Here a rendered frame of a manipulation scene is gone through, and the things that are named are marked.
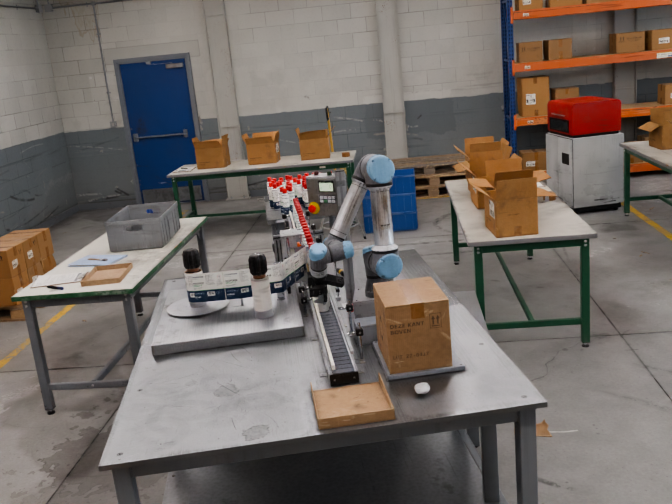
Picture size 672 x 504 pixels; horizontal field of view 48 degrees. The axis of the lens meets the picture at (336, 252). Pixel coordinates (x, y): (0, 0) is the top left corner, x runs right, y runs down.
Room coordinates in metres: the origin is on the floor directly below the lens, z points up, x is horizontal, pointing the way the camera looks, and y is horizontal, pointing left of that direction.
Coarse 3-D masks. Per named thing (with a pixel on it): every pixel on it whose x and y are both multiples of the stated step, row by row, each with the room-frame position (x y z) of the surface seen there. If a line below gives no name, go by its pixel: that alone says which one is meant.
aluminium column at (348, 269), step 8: (336, 176) 3.47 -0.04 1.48; (344, 176) 3.48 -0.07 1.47; (344, 192) 3.48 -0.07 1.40; (344, 240) 3.47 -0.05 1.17; (344, 264) 3.47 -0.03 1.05; (352, 264) 3.48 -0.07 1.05; (344, 272) 3.47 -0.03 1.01; (352, 272) 3.48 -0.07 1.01; (344, 280) 3.51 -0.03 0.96; (352, 280) 3.48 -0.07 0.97; (352, 288) 3.48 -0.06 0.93; (352, 296) 3.48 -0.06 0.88
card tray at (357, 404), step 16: (368, 384) 2.59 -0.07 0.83; (320, 400) 2.50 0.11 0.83; (336, 400) 2.49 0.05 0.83; (352, 400) 2.47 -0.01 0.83; (368, 400) 2.46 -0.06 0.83; (384, 400) 2.45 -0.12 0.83; (320, 416) 2.38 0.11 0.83; (336, 416) 2.29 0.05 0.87; (352, 416) 2.30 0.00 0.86; (368, 416) 2.30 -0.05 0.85; (384, 416) 2.31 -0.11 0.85
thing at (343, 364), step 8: (328, 312) 3.30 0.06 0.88; (328, 320) 3.19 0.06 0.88; (336, 320) 3.18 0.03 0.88; (320, 328) 3.10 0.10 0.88; (328, 328) 3.09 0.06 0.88; (336, 328) 3.08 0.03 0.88; (328, 336) 3.00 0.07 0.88; (336, 336) 2.99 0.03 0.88; (336, 344) 2.90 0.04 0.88; (344, 344) 2.89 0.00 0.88; (336, 352) 2.82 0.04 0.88; (344, 352) 2.81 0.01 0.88; (336, 360) 2.74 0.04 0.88; (344, 360) 2.73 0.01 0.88; (336, 368) 2.66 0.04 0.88; (344, 368) 2.65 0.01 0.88; (352, 368) 2.65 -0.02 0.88
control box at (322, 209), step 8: (312, 176) 3.55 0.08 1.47; (320, 176) 3.52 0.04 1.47; (328, 176) 3.50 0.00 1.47; (312, 184) 3.54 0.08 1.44; (336, 184) 3.48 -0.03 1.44; (312, 192) 3.54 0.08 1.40; (320, 192) 3.52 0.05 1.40; (328, 192) 3.49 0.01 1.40; (336, 192) 3.47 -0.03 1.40; (312, 200) 3.54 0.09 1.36; (336, 200) 3.48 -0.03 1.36; (320, 208) 3.52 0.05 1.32; (328, 208) 3.50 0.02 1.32; (336, 208) 3.48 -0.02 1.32
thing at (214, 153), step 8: (224, 136) 9.16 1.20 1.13; (200, 144) 9.03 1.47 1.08; (208, 144) 9.02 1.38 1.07; (216, 144) 9.01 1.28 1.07; (224, 144) 9.14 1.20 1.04; (200, 152) 9.08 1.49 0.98; (208, 152) 9.06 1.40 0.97; (216, 152) 9.05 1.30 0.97; (224, 152) 9.09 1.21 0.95; (200, 160) 9.08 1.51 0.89; (208, 160) 9.07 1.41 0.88; (216, 160) 9.05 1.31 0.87; (224, 160) 9.06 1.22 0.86; (200, 168) 9.08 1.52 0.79; (208, 168) 9.07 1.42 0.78
